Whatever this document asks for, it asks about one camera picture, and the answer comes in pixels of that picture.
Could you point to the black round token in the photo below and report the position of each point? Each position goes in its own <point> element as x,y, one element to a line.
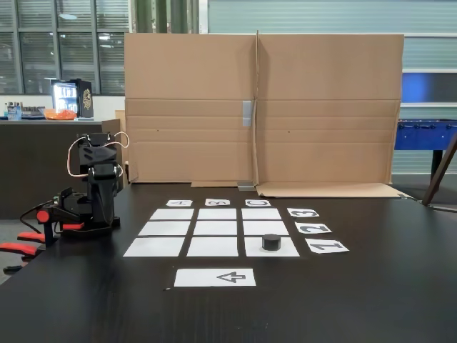
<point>271,242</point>

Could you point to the white nine-square grid sheet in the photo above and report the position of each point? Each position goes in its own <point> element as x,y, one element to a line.
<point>210,228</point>

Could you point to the red black bar clamp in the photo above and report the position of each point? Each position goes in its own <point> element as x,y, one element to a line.
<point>43,216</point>

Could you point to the dark counter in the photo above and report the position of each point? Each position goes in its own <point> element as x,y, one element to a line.
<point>35,157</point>

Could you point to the paper sheet letter A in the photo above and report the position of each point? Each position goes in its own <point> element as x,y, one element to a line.
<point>179,203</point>

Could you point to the orange snack bag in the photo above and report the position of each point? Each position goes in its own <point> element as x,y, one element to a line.
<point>60,114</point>

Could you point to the black mini fridge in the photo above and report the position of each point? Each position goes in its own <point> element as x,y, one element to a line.
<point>73,98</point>

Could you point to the paper sheet letter B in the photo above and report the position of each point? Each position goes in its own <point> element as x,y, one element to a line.
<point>217,202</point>

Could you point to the bottle pack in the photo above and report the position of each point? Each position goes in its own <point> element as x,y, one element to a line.
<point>13,111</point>

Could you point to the white arrow paper sheet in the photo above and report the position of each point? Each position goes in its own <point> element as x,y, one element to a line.
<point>200,278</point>

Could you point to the large brown cardboard sheet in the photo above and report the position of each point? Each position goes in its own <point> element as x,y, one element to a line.
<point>189,89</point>
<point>328,107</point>

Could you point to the grey tape strip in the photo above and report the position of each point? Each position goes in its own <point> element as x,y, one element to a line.
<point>245,186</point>
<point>247,113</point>

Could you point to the paper sheet letter C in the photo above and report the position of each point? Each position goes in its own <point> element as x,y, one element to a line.
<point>257,203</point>

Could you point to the paper sheet number 3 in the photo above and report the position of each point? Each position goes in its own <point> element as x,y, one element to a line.
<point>303,213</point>

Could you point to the paper sheet number 2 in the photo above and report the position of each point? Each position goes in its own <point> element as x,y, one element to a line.
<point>313,228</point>

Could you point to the paper sheet number 1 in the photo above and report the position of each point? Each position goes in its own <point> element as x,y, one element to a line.
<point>326,246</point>

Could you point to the blue foosball table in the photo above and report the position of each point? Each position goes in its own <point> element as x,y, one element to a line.
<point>425,135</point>

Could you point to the brown wooden leg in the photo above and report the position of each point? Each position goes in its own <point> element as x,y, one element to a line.
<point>441,171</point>

